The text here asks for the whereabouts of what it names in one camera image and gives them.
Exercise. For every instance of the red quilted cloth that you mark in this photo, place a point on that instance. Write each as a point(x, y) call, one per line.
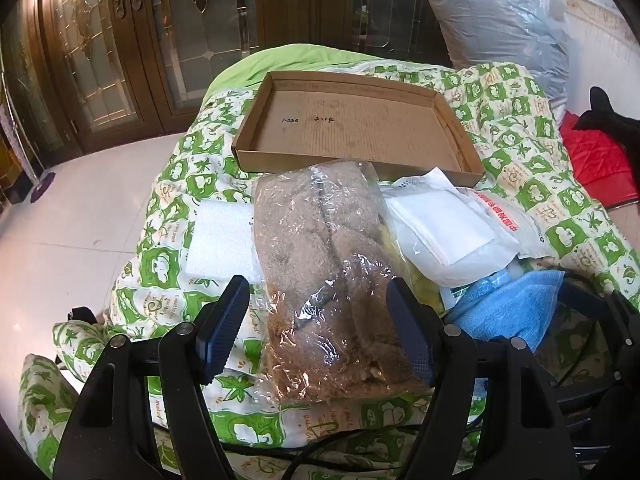
point(595, 160)

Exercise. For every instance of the shallow cardboard tray box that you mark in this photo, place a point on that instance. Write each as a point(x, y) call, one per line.
point(350, 120)

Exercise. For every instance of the plain green bedsheet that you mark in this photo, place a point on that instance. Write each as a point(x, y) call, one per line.
point(260, 65)

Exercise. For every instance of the white pillow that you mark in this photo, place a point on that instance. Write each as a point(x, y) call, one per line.
point(500, 20)

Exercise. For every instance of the white cloth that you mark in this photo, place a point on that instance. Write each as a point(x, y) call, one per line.
point(440, 230)

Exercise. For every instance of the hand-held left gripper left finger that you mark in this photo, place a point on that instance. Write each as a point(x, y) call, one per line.
point(220, 332)

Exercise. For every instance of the black cloth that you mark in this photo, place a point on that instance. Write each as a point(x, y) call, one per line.
point(607, 120)

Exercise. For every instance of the blue towel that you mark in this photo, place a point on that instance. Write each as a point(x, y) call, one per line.
point(505, 305)

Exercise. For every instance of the brown plush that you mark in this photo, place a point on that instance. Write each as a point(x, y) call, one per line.
point(310, 240)

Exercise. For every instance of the wooden glass door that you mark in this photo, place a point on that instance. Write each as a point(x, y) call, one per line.
point(200, 35)
point(85, 60)

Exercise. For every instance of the wooden panel door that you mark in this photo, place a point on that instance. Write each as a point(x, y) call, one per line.
point(310, 5)

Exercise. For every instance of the green and white printed quilt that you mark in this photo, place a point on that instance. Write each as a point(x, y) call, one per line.
point(500, 125)

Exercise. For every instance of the yellow cloth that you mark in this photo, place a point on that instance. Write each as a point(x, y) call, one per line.
point(426, 294)

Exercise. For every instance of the white packet with red print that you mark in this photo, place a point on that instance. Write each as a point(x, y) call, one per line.
point(520, 225)

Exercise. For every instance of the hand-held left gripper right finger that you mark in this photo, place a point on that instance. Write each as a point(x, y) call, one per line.
point(411, 332)

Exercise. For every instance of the white foam block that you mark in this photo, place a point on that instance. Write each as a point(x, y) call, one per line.
point(220, 240)

